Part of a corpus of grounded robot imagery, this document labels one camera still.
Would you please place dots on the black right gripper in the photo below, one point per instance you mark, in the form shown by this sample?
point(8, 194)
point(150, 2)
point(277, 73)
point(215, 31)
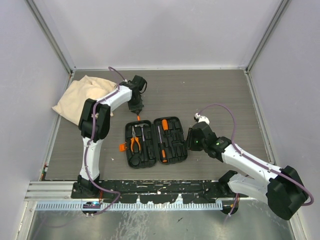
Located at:
point(190, 145)

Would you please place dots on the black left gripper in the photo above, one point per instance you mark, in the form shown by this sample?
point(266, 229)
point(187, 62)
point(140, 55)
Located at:
point(138, 107)

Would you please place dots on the orange handle black shaft screwdriver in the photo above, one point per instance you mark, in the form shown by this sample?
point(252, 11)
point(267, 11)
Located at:
point(165, 126)

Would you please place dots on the black orange grip screwdriver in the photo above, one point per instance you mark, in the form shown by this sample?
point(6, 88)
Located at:
point(162, 147)

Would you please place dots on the orange black needle nose pliers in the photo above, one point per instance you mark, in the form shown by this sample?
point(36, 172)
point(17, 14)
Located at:
point(135, 145)

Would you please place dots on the black plastic tool case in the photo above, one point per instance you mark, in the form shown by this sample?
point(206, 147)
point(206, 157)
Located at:
point(174, 142)

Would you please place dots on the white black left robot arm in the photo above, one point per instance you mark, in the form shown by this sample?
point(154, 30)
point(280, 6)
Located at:
point(94, 125)

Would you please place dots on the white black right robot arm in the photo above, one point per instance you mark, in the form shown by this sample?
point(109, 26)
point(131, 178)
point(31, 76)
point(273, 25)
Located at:
point(280, 188)

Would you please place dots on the white slotted cable duct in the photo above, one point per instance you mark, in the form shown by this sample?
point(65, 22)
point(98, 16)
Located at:
point(138, 206)

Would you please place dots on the beige cloth drawstring bag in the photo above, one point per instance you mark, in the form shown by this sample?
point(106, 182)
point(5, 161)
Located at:
point(70, 105)

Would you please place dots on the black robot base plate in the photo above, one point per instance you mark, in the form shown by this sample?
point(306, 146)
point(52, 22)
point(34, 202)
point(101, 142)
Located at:
point(155, 191)

